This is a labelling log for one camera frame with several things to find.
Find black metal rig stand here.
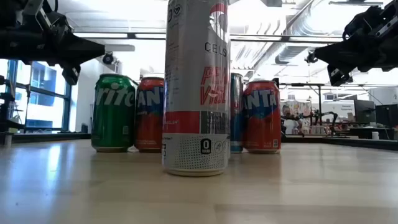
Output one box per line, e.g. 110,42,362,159
279,82,326,127

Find green Sprite can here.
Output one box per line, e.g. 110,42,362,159
91,73,137,153

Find person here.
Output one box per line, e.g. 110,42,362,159
281,105,304,134

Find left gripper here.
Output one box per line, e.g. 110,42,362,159
0,0,106,86

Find overhead light bar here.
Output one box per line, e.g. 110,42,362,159
73,30,345,43

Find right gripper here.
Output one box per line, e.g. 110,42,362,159
313,0,398,87

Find orange-red Fanta can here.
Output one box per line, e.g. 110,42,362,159
242,80,282,154
134,77,165,153

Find slim blue drink can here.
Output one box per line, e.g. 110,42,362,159
229,72,244,154

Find black computer monitor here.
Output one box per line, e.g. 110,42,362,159
375,104,398,128
353,99,376,124

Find silver ventilation duct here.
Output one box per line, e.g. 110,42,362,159
253,0,343,72

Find tall silver Celsius can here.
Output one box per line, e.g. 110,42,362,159
161,0,231,177

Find black ceiling camera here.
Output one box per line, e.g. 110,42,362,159
101,52,118,65
304,49,320,65

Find window with blue frame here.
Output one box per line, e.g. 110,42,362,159
0,58,73,133

